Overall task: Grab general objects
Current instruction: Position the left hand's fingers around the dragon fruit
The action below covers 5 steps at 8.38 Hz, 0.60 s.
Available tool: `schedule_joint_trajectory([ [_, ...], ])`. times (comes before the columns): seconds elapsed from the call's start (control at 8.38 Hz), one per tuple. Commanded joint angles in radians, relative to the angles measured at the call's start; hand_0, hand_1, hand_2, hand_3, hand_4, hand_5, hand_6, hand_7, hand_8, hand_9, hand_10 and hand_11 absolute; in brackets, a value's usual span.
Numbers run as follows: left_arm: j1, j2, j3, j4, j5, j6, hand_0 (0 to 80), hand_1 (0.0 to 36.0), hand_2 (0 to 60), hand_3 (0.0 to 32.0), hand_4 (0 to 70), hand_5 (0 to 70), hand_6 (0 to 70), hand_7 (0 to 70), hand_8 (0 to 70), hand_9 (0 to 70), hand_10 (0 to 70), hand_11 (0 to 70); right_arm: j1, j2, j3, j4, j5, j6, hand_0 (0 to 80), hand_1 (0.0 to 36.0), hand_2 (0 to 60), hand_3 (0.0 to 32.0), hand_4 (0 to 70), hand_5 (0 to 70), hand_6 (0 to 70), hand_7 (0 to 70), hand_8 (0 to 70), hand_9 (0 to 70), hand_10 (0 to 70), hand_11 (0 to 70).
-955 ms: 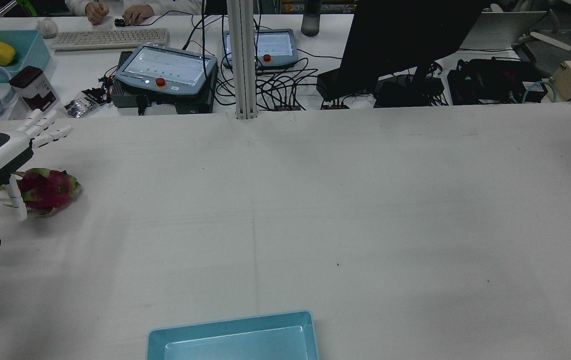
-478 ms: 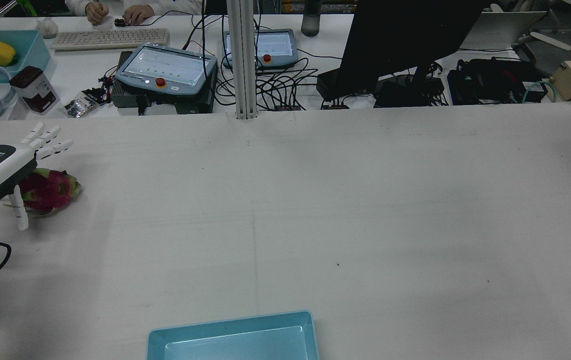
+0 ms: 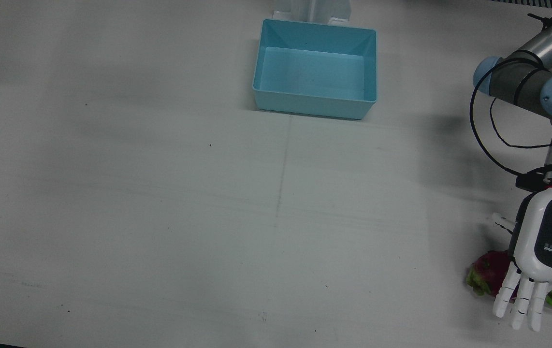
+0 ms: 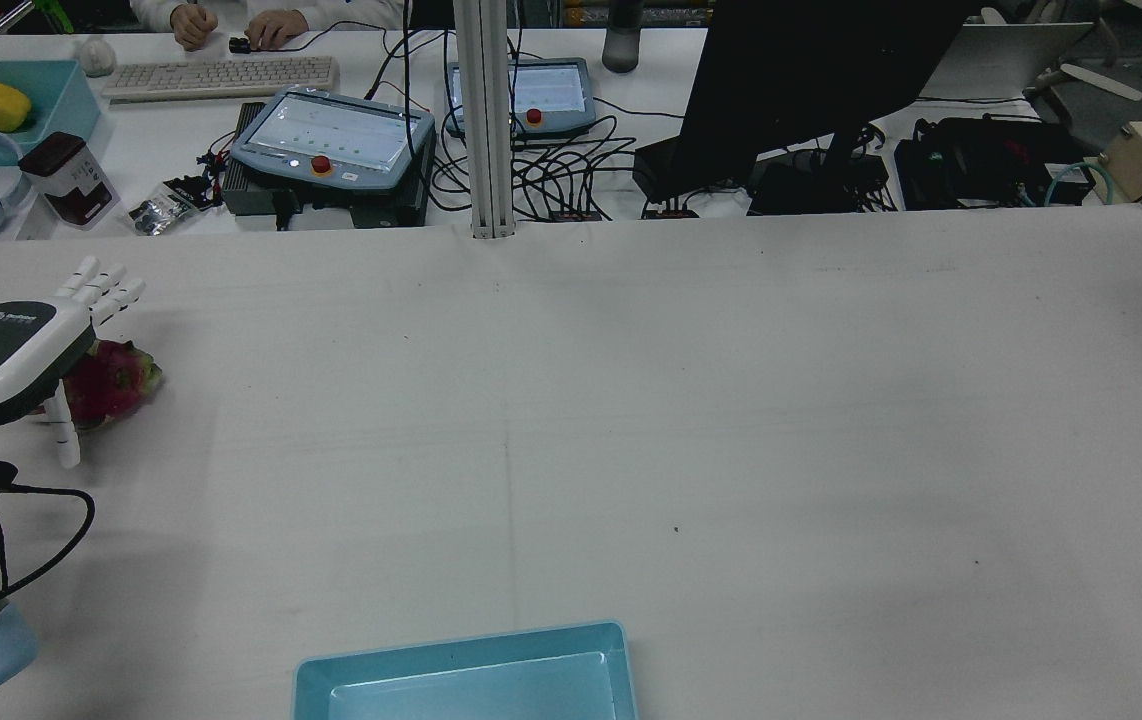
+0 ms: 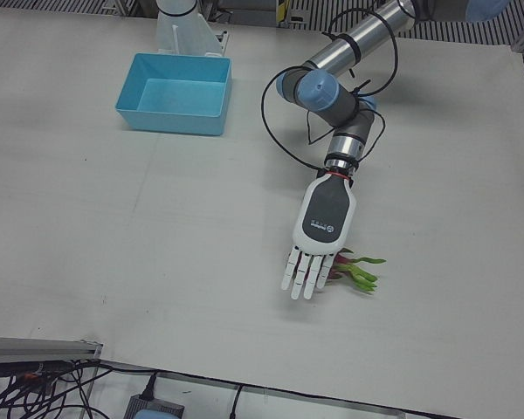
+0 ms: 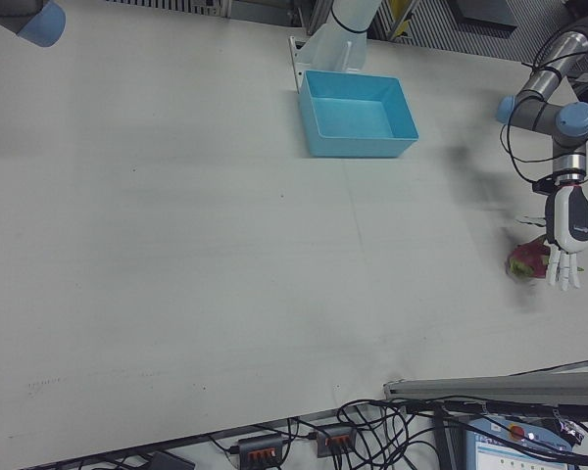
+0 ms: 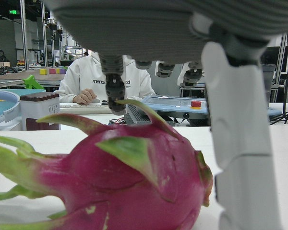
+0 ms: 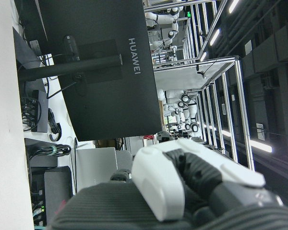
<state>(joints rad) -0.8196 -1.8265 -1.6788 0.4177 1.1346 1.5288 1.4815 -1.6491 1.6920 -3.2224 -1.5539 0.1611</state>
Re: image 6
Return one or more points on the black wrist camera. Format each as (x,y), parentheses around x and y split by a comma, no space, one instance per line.
(543,186)

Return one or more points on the black power strip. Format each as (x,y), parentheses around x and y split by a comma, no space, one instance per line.
(260,448)

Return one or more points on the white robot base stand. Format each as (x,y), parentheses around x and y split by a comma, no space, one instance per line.
(338,44)

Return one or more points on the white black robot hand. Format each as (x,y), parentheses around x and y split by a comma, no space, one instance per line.
(571,220)

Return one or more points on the aluminium profile bar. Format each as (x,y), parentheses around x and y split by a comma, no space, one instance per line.
(495,387)

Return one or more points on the red dragon fruit green scales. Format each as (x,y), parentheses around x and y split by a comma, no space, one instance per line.
(526,259)

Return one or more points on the robot teach pendant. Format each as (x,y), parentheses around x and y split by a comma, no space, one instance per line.
(509,445)

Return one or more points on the grey USB hub orange ports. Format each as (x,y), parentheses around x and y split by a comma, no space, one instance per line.
(337,438)

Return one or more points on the black power adapter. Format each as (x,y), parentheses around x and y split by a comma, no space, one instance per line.
(169,461)

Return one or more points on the light blue plastic bin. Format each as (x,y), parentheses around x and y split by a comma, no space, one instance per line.
(353,122)

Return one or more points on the grey metal box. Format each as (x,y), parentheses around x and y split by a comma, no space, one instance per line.
(485,12)

